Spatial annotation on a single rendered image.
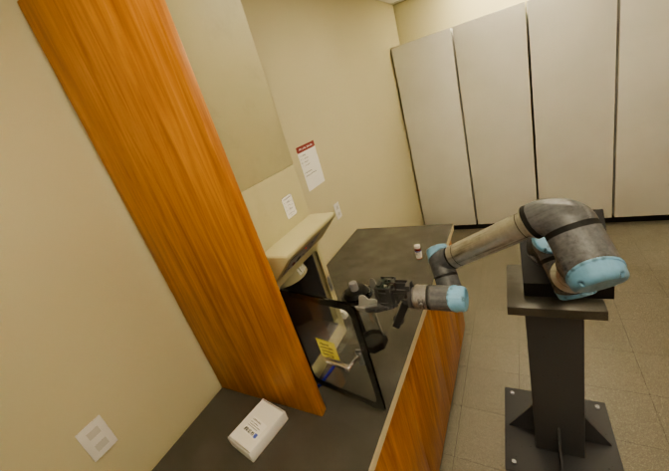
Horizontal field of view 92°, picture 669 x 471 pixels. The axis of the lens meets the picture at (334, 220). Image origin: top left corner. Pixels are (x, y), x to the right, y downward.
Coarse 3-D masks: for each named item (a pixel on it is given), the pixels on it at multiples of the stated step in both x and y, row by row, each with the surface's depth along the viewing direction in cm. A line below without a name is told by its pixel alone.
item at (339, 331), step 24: (288, 312) 105; (312, 312) 97; (336, 312) 89; (312, 336) 103; (336, 336) 94; (360, 336) 88; (312, 360) 110; (360, 360) 93; (336, 384) 107; (360, 384) 99; (384, 408) 97
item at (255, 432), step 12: (264, 408) 113; (276, 408) 112; (252, 420) 110; (264, 420) 108; (276, 420) 107; (240, 432) 107; (252, 432) 106; (264, 432) 104; (276, 432) 107; (240, 444) 103; (252, 444) 102; (264, 444) 103; (252, 456) 100
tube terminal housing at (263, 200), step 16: (272, 176) 108; (288, 176) 115; (256, 192) 101; (272, 192) 107; (288, 192) 114; (256, 208) 100; (272, 208) 107; (304, 208) 122; (256, 224) 100; (272, 224) 106; (288, 224) 113; (272, 240) 106; (304, 256) 120; (320, 256) 129; (288, 272) 112; (320, 272) 133
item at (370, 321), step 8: (368, 288) 112; (360, 312) 109; (360, 320) 110; (368, 320) 111; (376, 320) 113; (368, 328) 111; (376, 328) 113; (368, 336) 112; (376, 336) 113; (368, 344) 114; (376, 344) 114
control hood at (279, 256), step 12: (312, 216) 121; (324, 216) 117; (300, 228) 113; (312, 228) 110; (324, 228) 116; (288, 240) 106; (300, 240) 103; (276, 252) 99; (288, 252) 97; (276, 264) 97; (288, 264) 99; (276, 276) 100
